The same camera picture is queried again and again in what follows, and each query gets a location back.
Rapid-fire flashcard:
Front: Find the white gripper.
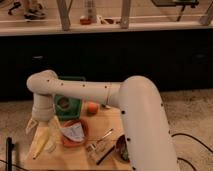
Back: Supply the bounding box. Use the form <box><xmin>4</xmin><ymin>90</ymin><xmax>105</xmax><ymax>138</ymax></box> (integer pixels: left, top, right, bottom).
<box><xmin>25</xmin><ymin>93</ymin><xmax>61</xmax><ymax>153</ymax></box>

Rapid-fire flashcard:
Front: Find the yellow banana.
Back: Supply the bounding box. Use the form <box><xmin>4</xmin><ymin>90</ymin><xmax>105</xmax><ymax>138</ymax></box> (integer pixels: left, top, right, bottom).
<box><xmin>33</xmin><ymin>128</ymin><xmax>50</xmax><ymax>159</ymax></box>

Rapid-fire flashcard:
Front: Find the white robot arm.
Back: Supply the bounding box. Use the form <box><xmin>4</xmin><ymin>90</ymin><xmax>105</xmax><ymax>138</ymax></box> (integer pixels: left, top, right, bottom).
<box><xmin>26</xmin><ymin>70</ymin><xmax>180</xmax><ymax>171</ymax></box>

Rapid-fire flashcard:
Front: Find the green paper cup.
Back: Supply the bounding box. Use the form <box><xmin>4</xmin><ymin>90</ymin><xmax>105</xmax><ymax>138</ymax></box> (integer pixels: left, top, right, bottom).
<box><xmin>53</xmin><ymin>76</ymin><xmax>87</xmax><ymax>122</ymax></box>

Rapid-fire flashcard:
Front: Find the white crumpled paper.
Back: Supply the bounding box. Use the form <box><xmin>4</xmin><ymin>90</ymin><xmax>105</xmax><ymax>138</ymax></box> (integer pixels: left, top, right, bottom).
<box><xmin>61</xmin><ymin>122</ymin><xmax>85</xmax><ymax>142</ymax></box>

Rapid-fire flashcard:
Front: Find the orange bowl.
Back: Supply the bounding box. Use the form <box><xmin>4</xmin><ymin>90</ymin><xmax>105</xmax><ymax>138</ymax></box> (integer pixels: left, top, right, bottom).
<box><xmin>60</xmin><ymin>119</ymin><xmax>89</xmax><ymax>148</ymax></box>

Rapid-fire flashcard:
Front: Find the orange fruit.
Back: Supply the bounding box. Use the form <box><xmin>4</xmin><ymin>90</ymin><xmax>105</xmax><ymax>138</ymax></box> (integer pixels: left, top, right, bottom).
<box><xmin>87</xmin><ymin>102</ymin><xmax>99</xmax><ymax>115</ymax></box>

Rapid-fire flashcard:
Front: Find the wooden board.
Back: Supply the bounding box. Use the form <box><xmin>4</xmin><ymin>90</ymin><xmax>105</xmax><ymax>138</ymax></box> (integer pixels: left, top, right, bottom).
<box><xmin>23</xmin><ymin>105</ymin><xmax>134</xmax><ymax>171</ymax></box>

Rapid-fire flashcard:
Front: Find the office chair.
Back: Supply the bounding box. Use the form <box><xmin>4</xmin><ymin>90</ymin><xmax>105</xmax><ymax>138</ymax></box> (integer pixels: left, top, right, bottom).
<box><xmin>8</xmin><ymin>1</ymin><xmax>21</xmax><ymax>15</ymax></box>

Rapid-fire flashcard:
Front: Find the black desk stand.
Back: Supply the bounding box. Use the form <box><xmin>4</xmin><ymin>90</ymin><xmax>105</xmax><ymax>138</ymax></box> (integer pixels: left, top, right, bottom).
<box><xmin>151</xmin><ymin>0</ymin><xmax>199</xmax><ymax>22</ymax></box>

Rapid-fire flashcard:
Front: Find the metal frame post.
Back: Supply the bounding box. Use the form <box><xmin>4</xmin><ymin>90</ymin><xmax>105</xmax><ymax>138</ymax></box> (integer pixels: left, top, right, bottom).
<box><xmin>120</xmin><ymin>0</ymin><xmax>131</xmax><ymax>29</ymax></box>
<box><xmin>56</xmin><ymin>0</ymin><xmax>71</xmax><ymax>31</ymax></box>

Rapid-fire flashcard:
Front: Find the black cable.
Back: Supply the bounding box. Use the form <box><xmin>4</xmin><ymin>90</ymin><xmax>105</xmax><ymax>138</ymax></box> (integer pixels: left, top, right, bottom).
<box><xmin>171</xmin><ymin>132</ymin><xmax>213</xmax><ymax>171</ymax></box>

